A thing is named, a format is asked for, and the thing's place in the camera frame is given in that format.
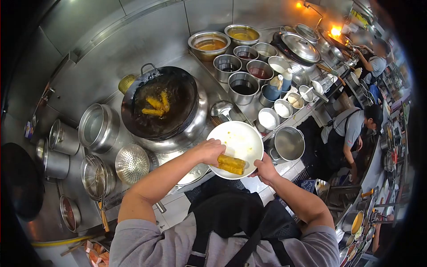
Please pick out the steel container with dark liquid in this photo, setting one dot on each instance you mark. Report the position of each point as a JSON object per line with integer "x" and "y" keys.
{"x": 227, "y": 68}

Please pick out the person's left hand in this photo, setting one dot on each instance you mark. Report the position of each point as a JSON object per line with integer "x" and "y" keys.
{"x": 208, "y": 152}

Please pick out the large steel ladle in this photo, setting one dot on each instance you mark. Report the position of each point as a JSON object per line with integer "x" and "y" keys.
{"x": 193, "y": 175}

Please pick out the blue box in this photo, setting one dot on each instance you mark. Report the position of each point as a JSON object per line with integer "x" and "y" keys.
{"x": 308, "y": 185}

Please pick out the perforated steel skimmer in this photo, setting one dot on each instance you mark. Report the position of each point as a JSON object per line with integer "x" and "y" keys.
{"x": 132, "y": 164}

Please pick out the frying spring roll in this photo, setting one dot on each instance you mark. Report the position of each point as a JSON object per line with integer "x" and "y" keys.
{"x": 154, "y": 102}
{"x": 165, "y": 101}
{"x": 152, "y": 111}

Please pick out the person's right hand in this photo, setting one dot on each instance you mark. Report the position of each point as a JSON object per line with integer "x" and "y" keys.
{"x": 268, "y": 170}

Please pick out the steel container with white sauce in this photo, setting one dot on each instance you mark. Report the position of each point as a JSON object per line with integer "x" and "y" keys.
{"x": 278, "y": 66}

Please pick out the steel cup with white powder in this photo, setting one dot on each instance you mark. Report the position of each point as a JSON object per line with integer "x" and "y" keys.
{"x": 283, "y": 109}
{"x": 268, "y": 120}

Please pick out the lidded steel pot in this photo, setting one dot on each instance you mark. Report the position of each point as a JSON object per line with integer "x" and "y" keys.
{"x": 65, "y": 138}
{"x": 55, "y": 162}

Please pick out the steel container with pale liquid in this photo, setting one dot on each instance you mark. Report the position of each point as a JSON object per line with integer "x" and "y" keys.
{"x": 265, "y": 50}

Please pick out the steel bowl with red sauce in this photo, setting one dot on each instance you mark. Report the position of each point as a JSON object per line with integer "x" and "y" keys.
{"x": 70, "y": 213}

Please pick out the person's left fingers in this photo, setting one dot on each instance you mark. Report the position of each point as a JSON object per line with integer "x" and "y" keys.
{"x": 219, "y": 150}

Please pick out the yellow tin can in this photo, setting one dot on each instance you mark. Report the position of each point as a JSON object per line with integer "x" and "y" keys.
{"x": 126, "y": 84}

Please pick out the big container with black sauce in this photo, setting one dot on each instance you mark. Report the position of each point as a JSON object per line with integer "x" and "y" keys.
{"x": 243, "y": 88}

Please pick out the steel cup holding bottles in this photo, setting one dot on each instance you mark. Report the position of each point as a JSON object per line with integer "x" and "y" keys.
{"x": 265, "y": 101}

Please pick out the steel container with red sauce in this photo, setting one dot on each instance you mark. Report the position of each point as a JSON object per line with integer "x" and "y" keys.
{"x": 260, "y": 71}

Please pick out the steel wok lid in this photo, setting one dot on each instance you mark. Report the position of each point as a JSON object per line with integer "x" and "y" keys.
{"x": 300, "y": 46}

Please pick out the small steel ladle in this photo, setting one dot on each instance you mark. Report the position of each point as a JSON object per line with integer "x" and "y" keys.
{"x": 221, "y": 108}

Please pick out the person's right thumb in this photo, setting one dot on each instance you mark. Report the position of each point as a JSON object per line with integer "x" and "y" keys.
{"x": 260, "y": 162}

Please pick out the black wok with oil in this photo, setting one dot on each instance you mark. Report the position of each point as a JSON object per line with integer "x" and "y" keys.
{"x": 176, "y": 113}

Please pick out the round perforated steel strainer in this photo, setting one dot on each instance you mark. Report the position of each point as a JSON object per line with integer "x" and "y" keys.
{"x": 299, "y": 75}

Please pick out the large bowl with yellow liquid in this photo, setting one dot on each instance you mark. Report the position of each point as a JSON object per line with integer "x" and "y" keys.
{"x": 243, "y": 34}

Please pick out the steel water tap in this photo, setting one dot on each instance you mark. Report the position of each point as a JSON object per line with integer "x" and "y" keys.
{"x": 41, "y": 103}

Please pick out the black floor mat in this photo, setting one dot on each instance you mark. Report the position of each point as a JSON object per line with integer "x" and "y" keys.
{"x": 310, "y": 140}

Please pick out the steel pot under strainer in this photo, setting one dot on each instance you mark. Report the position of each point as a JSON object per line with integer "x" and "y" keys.
{"x": 111, "y": 180}

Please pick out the tray of orange food pieces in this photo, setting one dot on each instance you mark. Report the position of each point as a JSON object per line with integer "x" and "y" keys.
{"x": 98, "y": 253}

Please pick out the large empty black wok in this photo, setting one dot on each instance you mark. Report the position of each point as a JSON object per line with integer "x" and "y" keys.
{"x": 20, "y": 180}

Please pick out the person's right fingers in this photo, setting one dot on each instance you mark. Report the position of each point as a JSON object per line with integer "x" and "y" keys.
{"x": 254, "y": 173}

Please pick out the wok over flame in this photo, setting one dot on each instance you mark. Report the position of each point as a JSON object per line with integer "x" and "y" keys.
{"x": 328, "y": 45}

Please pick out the white capped squeeze bottle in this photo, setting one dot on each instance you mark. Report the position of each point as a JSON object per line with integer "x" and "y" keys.
{"x": 287, "y": 80}

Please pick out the white round plate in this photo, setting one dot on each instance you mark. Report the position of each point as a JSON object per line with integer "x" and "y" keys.
{"x": 240, "y": 140}

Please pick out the raw yellow spring roll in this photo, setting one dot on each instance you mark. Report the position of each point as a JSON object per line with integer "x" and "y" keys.
{"x": 233, "y": 161}
{"x": 232, "y": 169}

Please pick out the steel cup with beige powder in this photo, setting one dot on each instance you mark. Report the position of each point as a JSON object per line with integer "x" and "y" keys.
{"x": 295, "y": 101}

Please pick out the squeeze bottle with blue wrap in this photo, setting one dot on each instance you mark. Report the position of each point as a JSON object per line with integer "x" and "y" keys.
{"x": 273, "y": 88}

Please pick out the black wok under lid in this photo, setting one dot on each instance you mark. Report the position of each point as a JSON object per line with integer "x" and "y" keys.
{"x": 277, "y": 45}

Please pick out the steel container with brown sauce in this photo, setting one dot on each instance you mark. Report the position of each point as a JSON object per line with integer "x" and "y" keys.
{"x": 246, "y": 54}

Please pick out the steel pot with water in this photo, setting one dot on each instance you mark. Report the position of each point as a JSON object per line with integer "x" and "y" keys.
{"x": 96, "y": 128}

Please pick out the large bowl with orange liquid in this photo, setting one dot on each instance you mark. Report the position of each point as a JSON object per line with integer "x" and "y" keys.
{"x": 209, "y": 45}

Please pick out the steel cup with spoon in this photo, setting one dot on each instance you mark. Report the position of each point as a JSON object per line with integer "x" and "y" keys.
{"x": 306, "y": 94}

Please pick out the person's body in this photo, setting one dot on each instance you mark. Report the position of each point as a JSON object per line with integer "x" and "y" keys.
{"x": 150, "y": 247}

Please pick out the steel counter with dishes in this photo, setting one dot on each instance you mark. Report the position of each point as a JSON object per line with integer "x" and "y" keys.
{"x": 383, "y": 187}

